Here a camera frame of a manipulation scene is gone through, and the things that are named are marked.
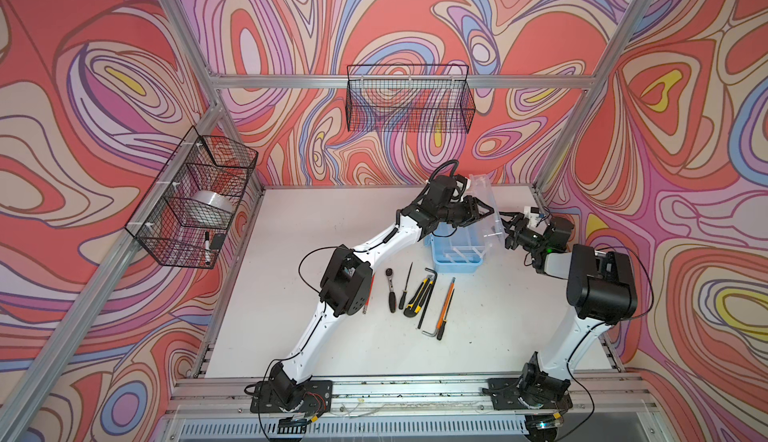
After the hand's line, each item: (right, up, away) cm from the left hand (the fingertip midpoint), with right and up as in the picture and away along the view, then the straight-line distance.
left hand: (496, 212), depth 81 cm
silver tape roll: (-75, +3, -8) cm, 75 cm away
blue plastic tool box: (-8, -11, +6) cm, 15 cm away
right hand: (+4, -4, +12) cm, 13 cm away
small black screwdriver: (-25, -25, +9) cm, 36 cm away
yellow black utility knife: (-21, -26, +7) cm, 34 cm away
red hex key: (-36, -27, +9) cm, 46 cm away
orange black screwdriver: (-14, -30, +6) cm, 34 cm away
